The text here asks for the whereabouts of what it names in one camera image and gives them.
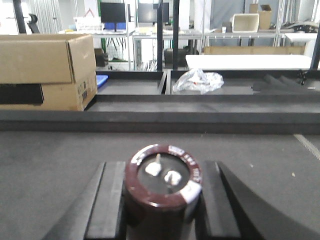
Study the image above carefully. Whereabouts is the dark brown cylindrical capacitor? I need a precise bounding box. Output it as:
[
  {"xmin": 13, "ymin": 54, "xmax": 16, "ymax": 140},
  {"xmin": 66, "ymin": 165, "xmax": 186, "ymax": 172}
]
[{"xmin": 124, "ymin": 143, "xmax": 203, "ymax": 240}]

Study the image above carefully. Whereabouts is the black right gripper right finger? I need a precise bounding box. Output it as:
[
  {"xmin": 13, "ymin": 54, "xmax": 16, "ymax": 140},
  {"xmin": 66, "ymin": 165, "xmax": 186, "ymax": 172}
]
[{"xmin": 196, "ymin": 161, "xmax": 320, "ymax": 240}]

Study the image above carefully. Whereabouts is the white plastic basket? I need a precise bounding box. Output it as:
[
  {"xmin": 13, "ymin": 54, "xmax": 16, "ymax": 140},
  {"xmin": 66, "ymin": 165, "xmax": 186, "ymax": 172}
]
[{"xmin": 73, "ymin": 16, "xmax": 105, "ymax": 32}]

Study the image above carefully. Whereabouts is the white table top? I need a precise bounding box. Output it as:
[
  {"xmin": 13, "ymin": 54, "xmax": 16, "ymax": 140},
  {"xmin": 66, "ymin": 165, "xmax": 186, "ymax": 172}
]
[{"xmin": 185, "ymin": 54, "xmax": 312, "ymax": 71}]

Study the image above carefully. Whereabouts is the black vertical post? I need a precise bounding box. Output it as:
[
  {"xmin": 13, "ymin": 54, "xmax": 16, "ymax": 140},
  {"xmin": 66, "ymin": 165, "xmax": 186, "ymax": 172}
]
[{"xmin": 156, "ymin": 0, "xmax": 180, "ymax": 72}]

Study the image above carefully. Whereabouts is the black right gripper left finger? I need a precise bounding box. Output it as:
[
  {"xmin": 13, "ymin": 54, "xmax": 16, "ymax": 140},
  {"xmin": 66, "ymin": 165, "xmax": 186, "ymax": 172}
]
[{"xmin": 44, "ymin": 161, "xmax": 126, "ymax": 240}]

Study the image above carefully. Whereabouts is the beige plastic bin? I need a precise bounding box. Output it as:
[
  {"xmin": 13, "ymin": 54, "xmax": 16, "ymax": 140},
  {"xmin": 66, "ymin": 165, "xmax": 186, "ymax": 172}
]
[{"xmin": 231, "ymin": 13, "xmax": 260, "ymax": 33}]

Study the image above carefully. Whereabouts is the crumpled clear plastic bag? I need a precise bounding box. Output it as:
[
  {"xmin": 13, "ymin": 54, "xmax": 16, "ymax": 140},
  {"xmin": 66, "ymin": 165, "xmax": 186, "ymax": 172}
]
[{"xmin": 172, "ymin": 68, "xmax": 225, "ymax": 95}]

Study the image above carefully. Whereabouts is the large cardboard box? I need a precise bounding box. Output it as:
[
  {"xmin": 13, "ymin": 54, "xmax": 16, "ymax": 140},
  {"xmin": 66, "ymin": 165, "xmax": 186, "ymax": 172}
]
[{"xmin": 0, "ymin": 33, "xmax": 98, "ymax": 112}]

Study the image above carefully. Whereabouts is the black foam tray rim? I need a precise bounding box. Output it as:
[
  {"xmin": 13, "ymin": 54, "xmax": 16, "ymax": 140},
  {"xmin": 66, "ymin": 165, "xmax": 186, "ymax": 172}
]
[{"xmin": 0, "ymin": 70, "xmax": 320, "ymax": 135}]

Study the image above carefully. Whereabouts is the black computer monitor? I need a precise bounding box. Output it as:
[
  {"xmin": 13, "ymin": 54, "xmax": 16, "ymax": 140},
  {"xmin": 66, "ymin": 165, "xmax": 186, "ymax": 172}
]
[{"xmin": 100, "ymin": 2, "xmax": 126, "ymax": 32}]

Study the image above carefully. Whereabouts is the blue plastic crate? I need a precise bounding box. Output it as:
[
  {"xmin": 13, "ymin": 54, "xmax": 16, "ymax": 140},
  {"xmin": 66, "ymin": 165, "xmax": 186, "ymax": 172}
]
[{"xmin": 96, "ymin": 74, "xmax": 109, "ymax": 89}]

